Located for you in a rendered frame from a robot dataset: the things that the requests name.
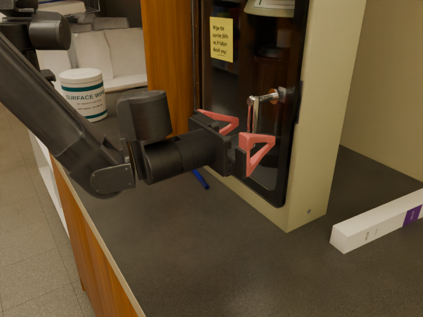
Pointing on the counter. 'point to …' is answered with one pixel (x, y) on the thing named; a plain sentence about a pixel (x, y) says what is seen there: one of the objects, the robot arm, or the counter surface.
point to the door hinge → (192, 51)
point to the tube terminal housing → (315, 114)
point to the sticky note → (221, 38)
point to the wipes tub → (85, 92)
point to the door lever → (253, 102)
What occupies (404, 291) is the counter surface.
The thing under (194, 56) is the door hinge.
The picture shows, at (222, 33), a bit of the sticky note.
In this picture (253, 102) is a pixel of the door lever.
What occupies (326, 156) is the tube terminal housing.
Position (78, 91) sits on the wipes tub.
